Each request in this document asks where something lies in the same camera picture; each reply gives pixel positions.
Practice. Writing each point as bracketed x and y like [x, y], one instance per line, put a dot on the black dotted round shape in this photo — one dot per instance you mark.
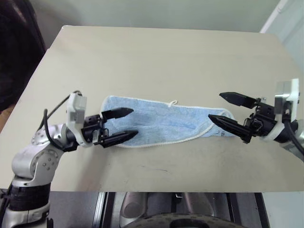
[185, 221]

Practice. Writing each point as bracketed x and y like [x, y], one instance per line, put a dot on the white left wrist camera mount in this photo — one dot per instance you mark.
[71, 114]

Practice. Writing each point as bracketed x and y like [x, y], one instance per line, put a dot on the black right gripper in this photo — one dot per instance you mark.
[263, 118]

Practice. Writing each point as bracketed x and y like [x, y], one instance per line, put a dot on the dark bulky shape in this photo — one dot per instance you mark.
[16, 47]

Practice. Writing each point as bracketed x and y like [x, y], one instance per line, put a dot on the light blue terry towel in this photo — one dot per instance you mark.
[161, 123]

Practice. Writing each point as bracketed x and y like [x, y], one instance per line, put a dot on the white door frame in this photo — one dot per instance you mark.
[282, 21]

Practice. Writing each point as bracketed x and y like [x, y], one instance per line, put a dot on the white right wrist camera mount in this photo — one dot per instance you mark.
[294, 90]

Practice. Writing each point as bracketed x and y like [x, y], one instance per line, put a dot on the black frame rail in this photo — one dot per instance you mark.
[247, 209]
[104, 209]

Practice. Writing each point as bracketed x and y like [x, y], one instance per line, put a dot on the grey rounded shape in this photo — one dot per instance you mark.
[133, 209]

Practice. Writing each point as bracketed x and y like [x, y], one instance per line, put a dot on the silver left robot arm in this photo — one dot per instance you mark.
[23, 161]

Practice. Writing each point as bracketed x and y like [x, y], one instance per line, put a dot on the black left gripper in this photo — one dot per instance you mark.
[91, 124]

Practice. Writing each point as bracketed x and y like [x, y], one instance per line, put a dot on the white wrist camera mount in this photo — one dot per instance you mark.
[294, 90]
[71, 114]

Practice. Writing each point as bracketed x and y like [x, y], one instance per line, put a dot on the small white clip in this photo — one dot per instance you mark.
[177, 195]

